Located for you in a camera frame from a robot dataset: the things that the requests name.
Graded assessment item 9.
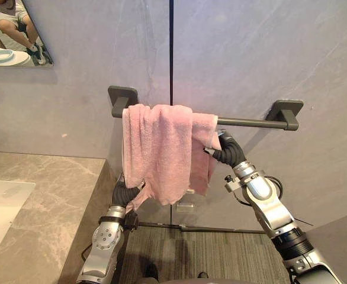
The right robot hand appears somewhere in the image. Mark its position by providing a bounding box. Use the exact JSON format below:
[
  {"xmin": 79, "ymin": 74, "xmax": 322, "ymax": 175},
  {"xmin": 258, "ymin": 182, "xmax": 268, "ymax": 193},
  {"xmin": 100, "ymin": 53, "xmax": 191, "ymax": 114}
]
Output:
[{"xmin": 203, "ymin": 130, "xmax": 248, "ymax": 169}]

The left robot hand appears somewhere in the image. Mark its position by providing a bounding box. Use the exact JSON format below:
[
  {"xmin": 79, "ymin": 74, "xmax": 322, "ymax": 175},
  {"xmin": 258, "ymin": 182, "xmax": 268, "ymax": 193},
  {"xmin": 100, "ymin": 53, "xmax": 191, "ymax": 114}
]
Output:
[{"xmin": 111, "ymin": 180, "xmax": 146, "ymax": 211}]

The pink terry towel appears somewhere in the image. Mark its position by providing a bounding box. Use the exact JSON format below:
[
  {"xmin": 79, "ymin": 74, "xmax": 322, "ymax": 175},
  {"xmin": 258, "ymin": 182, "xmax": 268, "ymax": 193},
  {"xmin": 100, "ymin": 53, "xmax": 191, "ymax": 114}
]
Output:
[{"xmin": 121, "ymin": 103, "xmax": 223, "ymax": 212}]

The dark grey towel bar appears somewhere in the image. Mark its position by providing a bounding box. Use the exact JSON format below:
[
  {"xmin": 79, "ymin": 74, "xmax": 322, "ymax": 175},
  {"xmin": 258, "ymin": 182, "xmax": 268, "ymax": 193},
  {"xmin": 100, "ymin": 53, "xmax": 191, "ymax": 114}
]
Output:
[{"xmin": 107, "ymin": 85, "xmax": 304, "ymax": 132}]

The grey marble vanity counter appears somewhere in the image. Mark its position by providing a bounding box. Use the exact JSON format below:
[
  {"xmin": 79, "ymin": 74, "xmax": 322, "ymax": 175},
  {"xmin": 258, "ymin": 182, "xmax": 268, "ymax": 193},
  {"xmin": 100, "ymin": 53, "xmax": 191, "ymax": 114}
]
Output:
[{"xmin": 0, "ymin": 151, "xmax": 118, "ymax": 284}]

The dark left robot foot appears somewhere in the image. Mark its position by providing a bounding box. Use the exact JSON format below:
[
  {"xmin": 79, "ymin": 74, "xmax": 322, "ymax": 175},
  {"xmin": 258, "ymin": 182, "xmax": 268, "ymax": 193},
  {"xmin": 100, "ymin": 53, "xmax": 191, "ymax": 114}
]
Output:
[{"xmin": 143, "ymin": 263, "xmax": 159, "ymax": 280}]

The grey robot torso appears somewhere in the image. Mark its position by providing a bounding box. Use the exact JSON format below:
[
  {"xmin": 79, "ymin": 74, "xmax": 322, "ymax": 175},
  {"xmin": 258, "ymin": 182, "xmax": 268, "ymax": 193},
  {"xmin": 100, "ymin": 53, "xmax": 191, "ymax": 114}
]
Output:
[{"xmin": 155, "ymin": 277, "xmax": 219, "ymax": 284}]

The white sink basin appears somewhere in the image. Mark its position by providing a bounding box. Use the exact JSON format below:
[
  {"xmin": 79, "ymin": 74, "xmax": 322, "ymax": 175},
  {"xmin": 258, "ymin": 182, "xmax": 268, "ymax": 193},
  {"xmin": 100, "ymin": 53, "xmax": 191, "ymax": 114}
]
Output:
[{"xmin": 0, "ymin": 179, "xmax": 37, "ymax": 269}]

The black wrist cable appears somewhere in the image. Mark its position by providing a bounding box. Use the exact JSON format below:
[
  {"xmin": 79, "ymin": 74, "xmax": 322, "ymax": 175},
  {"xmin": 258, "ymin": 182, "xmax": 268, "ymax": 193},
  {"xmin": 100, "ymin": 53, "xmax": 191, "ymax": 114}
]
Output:
[{"xmin": 234, "ymin": 176, "xmax": 314, "ymax": 227}]

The clear plastic wall bracket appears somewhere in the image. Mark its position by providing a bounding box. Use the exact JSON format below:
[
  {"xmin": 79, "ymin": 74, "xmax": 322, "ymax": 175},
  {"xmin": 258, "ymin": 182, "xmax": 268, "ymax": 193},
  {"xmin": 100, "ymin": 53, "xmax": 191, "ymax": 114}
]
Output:
[{"xmin": 176, "ymin": 202, "xmax": 195, "ymax": 213}]

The black vertical wall strip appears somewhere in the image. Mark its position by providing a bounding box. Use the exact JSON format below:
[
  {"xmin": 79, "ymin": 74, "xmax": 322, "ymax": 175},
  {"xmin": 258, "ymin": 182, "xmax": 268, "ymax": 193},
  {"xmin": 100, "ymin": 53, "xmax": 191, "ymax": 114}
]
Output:
[{"xmin": 169, "ymin": 0, "xmax": 175, "ymax": 225}]

